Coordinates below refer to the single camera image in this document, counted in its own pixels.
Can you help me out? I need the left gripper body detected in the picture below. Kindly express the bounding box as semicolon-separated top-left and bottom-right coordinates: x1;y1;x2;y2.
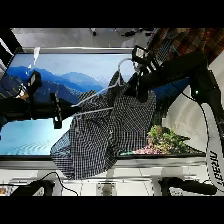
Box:
49;92;82;130

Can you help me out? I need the white clothes hanger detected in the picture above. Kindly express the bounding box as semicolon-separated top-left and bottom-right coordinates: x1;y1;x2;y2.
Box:
70;57;136;118

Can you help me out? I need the black white checked shirt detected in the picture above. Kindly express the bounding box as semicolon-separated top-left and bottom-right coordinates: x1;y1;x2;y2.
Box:
49;70;158;181

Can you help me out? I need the brown checked garment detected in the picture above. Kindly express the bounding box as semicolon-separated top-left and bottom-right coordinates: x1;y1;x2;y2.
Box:
146;27;224;65

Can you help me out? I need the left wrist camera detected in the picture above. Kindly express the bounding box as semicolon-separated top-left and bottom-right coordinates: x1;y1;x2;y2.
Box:
25;70;43;98

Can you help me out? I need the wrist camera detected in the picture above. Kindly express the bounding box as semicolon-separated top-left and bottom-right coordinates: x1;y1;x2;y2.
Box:
130;44;150;67
25;70;43;98

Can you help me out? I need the silver frame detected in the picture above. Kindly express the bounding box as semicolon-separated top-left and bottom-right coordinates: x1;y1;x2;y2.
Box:
0;153;224;197

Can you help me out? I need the black cable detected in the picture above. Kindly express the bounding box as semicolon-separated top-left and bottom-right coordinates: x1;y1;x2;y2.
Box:
32;171;80;197

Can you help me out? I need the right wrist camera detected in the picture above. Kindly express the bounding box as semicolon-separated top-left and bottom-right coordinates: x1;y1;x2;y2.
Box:
130;44;150;67

